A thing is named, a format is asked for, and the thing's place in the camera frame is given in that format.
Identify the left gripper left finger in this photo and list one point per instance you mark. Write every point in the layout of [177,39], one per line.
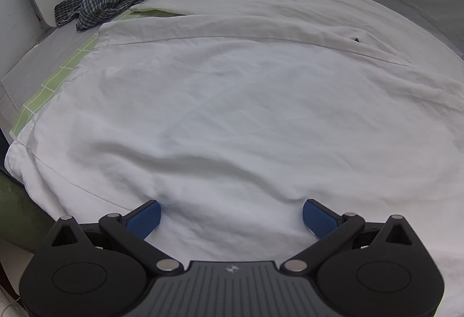
[144,220]

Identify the green checked cloth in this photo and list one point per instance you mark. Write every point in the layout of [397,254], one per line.
[40,75]

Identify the white garment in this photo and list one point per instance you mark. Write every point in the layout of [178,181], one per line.
[231,113]

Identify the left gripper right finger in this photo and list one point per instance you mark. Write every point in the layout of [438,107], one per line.
[320,220]

